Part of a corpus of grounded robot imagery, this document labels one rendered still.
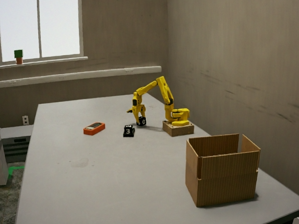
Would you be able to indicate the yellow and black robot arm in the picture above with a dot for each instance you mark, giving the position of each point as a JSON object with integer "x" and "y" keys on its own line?
{"x": 179, "y": 117}

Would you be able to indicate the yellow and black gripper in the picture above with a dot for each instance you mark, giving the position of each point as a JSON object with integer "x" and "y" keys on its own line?
{"x": 136, "y": 109}

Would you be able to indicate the orange digital multimeter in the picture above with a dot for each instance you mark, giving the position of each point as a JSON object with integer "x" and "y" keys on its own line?
{"x": 94, "y": 128}

